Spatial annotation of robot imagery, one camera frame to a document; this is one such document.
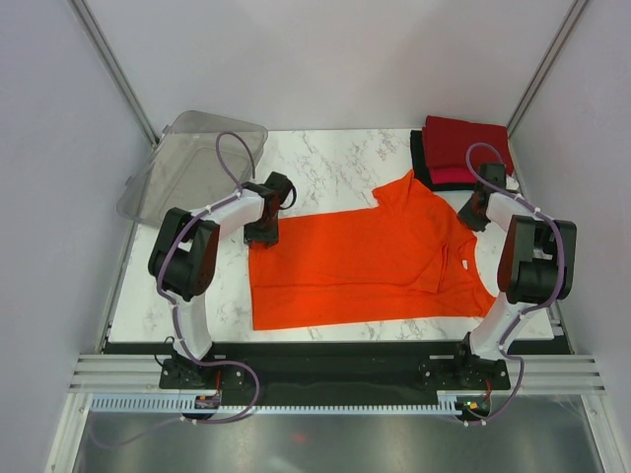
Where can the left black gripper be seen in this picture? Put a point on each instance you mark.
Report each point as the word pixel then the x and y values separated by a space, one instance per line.
pixel 269 237

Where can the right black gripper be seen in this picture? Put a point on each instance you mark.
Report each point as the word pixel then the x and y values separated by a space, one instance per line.
pixel 465 216

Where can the orange t shirt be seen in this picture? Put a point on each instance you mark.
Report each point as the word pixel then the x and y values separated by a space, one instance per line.
pixel 408 257

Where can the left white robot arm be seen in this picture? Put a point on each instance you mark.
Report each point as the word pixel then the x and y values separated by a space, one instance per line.
pixel 183 258

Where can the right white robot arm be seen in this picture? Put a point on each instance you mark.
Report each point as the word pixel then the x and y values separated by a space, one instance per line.
pixel 536 266

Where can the pink folded shirt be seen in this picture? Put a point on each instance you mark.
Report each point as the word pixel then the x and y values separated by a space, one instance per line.
pixel 455 175

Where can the black folded shirt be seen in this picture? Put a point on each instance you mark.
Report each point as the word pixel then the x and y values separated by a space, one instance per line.
pixel 422 172

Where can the dark red folded shirt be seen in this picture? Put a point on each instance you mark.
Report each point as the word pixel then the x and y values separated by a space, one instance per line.
pixel 446 141

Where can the clear plastic bin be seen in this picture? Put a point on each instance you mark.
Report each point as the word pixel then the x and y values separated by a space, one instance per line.
pixel 200 160

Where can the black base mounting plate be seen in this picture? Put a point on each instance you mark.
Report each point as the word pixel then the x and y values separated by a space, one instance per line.
pixel 336 371

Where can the white slotted cable duct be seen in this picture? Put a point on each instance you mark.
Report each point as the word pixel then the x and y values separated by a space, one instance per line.
pixel 203 403

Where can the left aluminium rail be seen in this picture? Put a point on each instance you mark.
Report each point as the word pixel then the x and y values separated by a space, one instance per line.
pixel 115 374

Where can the right aluminium frame post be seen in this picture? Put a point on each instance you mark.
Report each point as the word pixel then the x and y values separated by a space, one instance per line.
pixel 551 55

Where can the aluminium frame post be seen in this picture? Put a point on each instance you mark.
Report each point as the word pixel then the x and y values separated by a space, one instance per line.
pixel 96 35
pixel 551 55

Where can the left aluminium frame post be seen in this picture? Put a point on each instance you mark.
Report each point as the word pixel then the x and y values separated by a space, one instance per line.
pixel 96 35

